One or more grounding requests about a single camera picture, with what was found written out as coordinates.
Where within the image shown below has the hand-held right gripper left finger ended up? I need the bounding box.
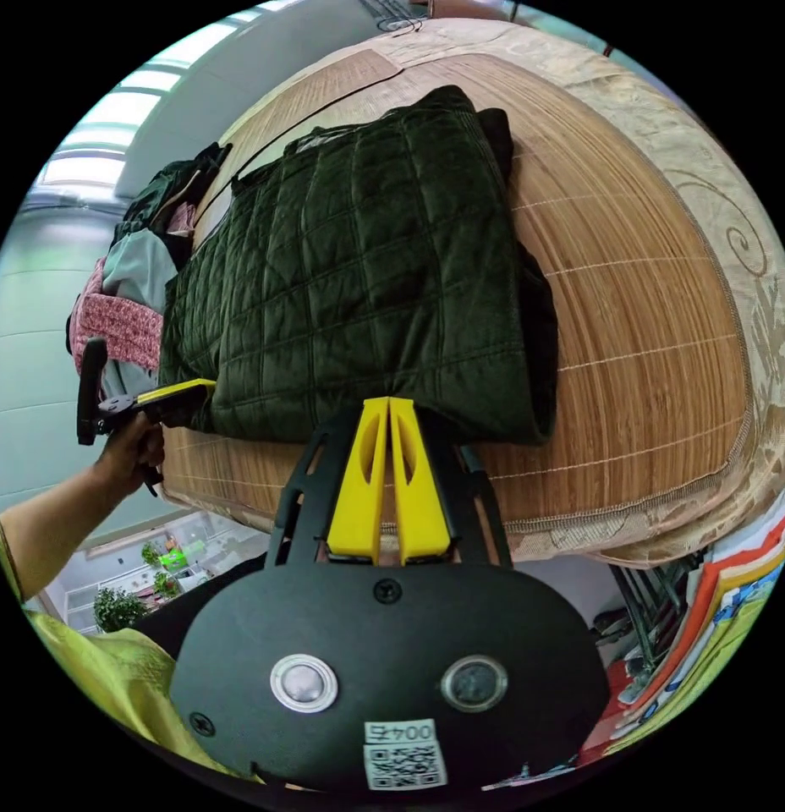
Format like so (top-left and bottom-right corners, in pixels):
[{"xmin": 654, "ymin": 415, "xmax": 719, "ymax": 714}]
[{"xmin": 327, "ymin": 397, "xmax": 389, "ymax": 566}]

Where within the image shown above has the colourful printed cloth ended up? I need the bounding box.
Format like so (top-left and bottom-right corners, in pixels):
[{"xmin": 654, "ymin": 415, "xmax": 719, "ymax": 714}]
[{"xmin": 582, "ymin": 481, "xmax": 785, "ymax": 762}]

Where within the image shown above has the green quilted cotton jacket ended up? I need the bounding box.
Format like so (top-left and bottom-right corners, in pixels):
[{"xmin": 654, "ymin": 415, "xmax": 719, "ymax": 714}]
[{"xmin": 157, "ymin": 85, "xmax": 560, "ymax": 447}]

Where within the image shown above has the pile of clothes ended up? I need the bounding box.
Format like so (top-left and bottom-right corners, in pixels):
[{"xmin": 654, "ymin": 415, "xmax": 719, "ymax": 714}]
[{"xmin": 65, "ymin": 141, "xmax": 235, "ymax": 407}]

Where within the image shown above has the green potted plant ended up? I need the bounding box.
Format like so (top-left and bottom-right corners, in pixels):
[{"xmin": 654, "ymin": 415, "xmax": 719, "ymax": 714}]
[{"xmin": 92, "ymin": 585, "xmax": 150, "ymax": 634}]

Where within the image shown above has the bed with woven mat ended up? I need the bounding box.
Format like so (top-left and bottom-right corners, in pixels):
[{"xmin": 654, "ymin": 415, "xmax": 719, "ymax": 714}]
[{"xmin": 156, "ymin": 15, "xmax": 785, "ymax": 570}]

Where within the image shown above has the person's left forearm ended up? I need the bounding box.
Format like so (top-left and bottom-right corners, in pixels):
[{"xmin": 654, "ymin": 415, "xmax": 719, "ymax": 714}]
[{"xmin": 0, "ymin": 464, "xmax": 119, "ymax": 602}]

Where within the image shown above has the window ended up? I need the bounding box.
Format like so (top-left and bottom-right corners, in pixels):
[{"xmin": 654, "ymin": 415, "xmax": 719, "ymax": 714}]
[{"xmin": 24, "ymin": 11, "xmax": 270, "ymax": 206}]

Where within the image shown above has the person's body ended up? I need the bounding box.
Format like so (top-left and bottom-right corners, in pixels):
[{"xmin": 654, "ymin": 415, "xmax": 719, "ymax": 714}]
[{"xmin": 0, "ymin": 504, "xmax": 268, "ymax": 785}]

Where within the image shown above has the person's left hand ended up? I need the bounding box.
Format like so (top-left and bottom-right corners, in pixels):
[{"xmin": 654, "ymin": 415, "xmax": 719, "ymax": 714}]
[{"xmin": 92, "ymin": 413, "xmax": 167, "ymax": 507}]

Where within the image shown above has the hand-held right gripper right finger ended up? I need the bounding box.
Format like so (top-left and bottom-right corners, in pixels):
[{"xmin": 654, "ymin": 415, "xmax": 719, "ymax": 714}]
[{"xmin": 389, "ymin": 397, "xmax": 458, "ymax": 567}]

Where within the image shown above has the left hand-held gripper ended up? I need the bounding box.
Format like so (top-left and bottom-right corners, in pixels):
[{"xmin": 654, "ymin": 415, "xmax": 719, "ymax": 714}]
[{"xmin": 94, "ymin": 377, "xmax": 218, "ymax": 439}]

